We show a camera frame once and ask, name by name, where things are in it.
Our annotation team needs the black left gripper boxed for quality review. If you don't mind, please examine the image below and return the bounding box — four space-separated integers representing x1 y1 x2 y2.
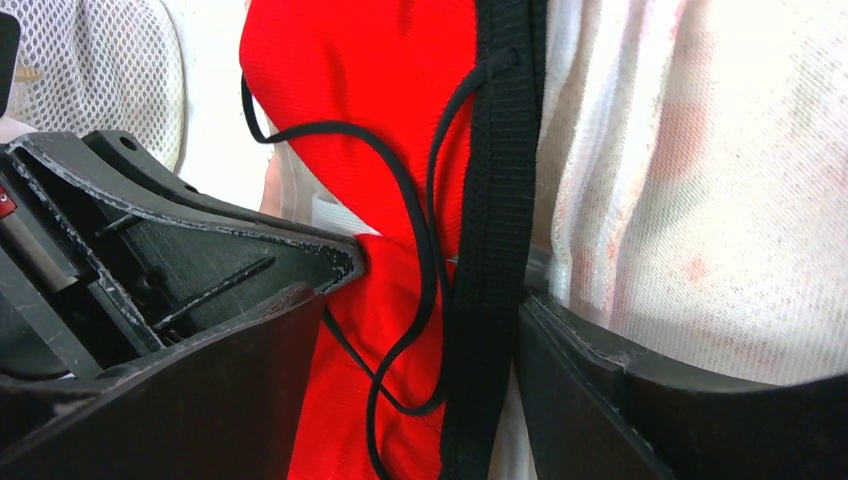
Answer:
1 131 363 381

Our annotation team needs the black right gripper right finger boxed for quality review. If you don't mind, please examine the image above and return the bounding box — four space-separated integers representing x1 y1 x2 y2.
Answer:
516 293 847 479

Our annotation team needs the white round mesh laundry bag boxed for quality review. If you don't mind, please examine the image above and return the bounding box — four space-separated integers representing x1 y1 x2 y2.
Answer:
1 0 185 170

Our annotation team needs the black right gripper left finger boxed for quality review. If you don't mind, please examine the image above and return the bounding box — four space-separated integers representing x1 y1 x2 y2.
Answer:
1 284 324 479

